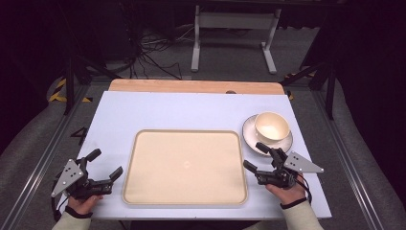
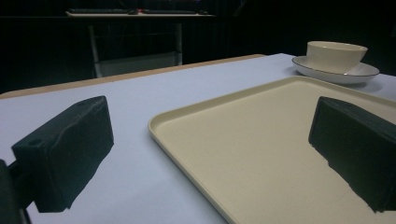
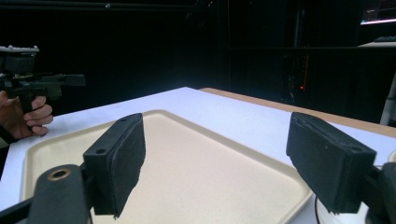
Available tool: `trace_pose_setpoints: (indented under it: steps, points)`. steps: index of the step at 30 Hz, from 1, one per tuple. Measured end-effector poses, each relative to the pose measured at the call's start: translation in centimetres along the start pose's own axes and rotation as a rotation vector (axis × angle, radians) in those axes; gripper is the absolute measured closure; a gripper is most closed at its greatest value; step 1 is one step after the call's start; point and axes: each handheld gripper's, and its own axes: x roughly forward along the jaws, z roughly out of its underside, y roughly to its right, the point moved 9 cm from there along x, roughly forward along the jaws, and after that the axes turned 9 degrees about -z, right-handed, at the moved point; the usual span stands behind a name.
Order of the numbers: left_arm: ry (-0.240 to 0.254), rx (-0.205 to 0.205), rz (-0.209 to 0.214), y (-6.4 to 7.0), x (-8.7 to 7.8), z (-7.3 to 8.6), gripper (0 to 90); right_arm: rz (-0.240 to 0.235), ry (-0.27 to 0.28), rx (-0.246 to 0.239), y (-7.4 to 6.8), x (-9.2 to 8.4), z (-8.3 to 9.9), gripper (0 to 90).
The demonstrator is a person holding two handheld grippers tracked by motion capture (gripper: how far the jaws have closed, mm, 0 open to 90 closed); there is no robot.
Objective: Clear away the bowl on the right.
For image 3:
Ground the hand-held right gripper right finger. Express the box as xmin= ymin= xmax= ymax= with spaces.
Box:
xmin=285 ymin=111 xmax=377 ymax=216

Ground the dark rack with red lights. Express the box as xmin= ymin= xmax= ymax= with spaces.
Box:
xmin=281 ymin=50 xmax=312 ymax=102

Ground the beige plastic tray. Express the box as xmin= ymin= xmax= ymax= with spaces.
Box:
xmin=19 ymin=108 xmax=314 ymax=224

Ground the computer monitor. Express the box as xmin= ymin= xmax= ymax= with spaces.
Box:
xmin=360 ymin=0 xmax=396 ymax=26

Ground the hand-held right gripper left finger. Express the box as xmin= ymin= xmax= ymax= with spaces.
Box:
xmin=82 ymin=112 xmax=147 ymax=219

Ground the white stand leg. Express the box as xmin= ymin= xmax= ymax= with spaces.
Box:
xmin=379 ymin=70 xmax=396 ymax=127

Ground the dark keyboard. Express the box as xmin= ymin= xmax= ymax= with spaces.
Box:
xmin=373 ymin=35 xmax=396 ymax=44

